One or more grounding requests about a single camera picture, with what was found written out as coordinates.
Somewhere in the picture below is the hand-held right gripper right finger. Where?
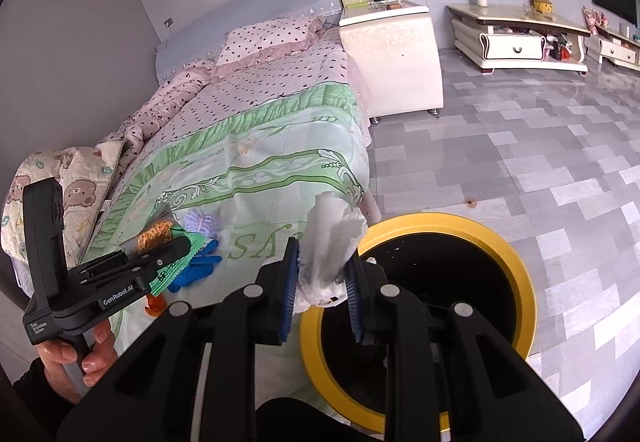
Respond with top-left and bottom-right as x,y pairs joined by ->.
345,254 -> 586,442

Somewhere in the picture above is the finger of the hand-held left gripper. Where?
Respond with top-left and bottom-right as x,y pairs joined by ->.
120,238 -> 192,291

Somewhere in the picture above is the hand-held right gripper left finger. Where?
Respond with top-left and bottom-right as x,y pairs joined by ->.
57,238 -> 301,442

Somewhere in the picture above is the green snack packet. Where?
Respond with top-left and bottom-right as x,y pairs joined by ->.
149,231 -> 207,297

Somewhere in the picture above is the white tissue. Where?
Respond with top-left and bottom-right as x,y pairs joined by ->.
295,192 -> 369,313

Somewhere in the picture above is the yellow-rimmed black bin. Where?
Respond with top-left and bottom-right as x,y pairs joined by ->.
299,213 -> 537,434

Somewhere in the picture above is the person's left forearm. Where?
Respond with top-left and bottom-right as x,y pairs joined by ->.
11,359 -> 87,442

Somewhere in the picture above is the person's left hand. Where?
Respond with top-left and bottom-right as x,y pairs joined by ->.
40,322 -> 119,398

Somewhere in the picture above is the blue rubber glove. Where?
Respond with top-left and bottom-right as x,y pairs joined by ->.
167,239 -> 223,294

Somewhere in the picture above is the bear print quilt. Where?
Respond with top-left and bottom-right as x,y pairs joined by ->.
0,142 -> 126,269

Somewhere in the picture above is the green floral bedspread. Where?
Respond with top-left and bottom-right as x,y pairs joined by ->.
80,84 -> 381,400

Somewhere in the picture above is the polka dot duvet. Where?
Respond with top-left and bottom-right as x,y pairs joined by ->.
95,62 -> 216,163

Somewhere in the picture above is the polka dot bed sheet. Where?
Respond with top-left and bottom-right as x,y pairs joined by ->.
107,28 -> 374,149

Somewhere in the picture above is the polka dot ruffled pillow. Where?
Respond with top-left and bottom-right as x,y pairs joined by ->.
215,16 -> 326,78

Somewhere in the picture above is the white nightstand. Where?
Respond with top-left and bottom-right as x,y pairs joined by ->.
339,0 -> 445,121

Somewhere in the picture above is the cream coffee table with drawer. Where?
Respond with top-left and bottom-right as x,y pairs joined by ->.
446,4 -> 591,75

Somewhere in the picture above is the cream low cabinet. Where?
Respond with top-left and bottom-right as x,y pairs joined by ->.
585,24 -> 640,70

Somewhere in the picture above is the pink figurine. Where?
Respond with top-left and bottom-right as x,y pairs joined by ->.
582,6 -> 604,35

